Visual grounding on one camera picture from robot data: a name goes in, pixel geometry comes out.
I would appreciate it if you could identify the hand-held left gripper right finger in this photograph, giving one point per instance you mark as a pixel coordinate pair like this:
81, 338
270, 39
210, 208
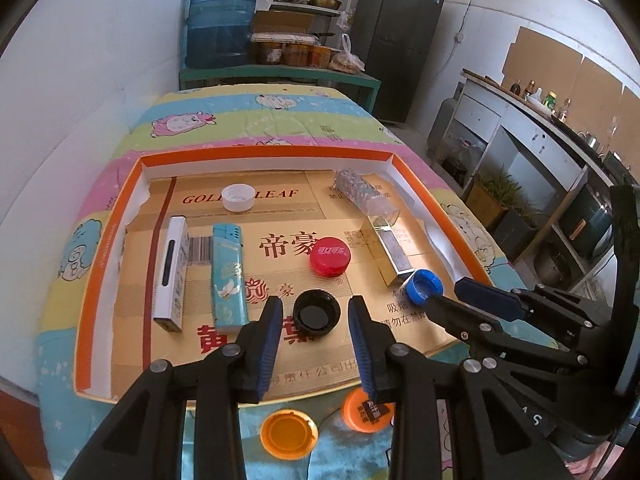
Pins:
361, 355

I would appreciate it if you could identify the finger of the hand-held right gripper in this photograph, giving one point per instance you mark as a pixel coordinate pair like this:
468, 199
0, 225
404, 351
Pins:
490, 297
465, 325

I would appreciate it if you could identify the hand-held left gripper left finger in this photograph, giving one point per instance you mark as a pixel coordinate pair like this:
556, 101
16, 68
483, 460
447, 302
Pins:
270, 355

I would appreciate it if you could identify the black bottle cap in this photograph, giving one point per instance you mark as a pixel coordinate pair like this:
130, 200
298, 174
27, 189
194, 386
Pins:
316, 316

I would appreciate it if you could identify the blue bottle cap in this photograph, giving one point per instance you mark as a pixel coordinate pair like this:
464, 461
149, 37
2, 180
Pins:
420, 285

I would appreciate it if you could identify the red bottle cap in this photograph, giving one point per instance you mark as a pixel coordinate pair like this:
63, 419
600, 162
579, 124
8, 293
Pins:
329, 255

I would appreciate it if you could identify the white printed box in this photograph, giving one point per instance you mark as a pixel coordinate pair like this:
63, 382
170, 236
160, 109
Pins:
177, 280

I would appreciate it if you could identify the white bottle cap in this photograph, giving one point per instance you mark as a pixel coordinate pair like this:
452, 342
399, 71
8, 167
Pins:
238, 200

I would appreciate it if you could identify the clear patterned plastic box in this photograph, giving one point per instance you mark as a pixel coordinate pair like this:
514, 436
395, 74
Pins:
360, 192

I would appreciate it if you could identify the orange-rimmed cardboard box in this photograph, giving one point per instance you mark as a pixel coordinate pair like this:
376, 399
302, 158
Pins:
250, 166

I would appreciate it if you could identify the orange cap with dark label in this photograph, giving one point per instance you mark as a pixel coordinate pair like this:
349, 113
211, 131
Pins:
357, 410

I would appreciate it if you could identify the dark crate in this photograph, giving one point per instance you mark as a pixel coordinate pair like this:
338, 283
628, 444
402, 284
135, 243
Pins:
515, 235

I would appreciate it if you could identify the plain orange bottle cap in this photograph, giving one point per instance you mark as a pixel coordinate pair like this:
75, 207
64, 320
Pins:
289, 435

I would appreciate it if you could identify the teal lighter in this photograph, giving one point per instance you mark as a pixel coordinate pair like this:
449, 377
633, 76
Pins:
227, 280

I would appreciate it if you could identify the wooden crate with grass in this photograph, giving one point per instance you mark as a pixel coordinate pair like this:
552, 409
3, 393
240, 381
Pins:
492, 200

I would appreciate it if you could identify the gold cigarette box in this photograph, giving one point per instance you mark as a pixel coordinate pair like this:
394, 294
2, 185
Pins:
392, 255

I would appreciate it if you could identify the dark cooking pot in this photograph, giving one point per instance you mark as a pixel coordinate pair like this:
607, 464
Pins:
592, 225

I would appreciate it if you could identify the brown cardboard sheet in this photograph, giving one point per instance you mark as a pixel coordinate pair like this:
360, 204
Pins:
320, 220

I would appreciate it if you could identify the white counter cabinet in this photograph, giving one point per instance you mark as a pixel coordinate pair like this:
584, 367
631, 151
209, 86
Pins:
530, 140

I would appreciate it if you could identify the grey gas cylinder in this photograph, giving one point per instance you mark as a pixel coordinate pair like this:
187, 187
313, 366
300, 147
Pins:
442, 125

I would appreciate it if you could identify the green bottle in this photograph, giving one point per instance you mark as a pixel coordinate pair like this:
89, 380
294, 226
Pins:
550, 101

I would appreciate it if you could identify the white bottle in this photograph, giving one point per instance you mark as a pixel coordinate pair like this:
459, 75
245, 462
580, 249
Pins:
536, 97

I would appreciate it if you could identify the white plastic bag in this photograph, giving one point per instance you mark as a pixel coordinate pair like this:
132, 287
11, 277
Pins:
347, 62

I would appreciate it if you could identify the dark refrigerator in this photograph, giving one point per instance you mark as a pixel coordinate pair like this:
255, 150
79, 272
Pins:
395, 35

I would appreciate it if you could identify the green table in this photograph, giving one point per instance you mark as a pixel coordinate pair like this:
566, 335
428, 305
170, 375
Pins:
280, 74

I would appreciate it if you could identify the orange food container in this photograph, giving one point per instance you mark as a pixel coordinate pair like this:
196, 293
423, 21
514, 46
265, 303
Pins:
321, 57
297, 55
266, 51

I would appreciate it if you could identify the blue water jug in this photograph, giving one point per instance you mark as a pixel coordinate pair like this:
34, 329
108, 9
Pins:
220, 25

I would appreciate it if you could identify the brown cardboard carton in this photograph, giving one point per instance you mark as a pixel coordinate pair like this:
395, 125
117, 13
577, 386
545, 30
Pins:
280, 21

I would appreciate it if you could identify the brass pot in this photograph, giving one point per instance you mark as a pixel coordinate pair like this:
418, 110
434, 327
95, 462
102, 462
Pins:
322, 1

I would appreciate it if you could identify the cardboard wall panel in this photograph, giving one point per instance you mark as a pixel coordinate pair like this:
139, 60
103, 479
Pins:
597, 95
542, 65
631, 120

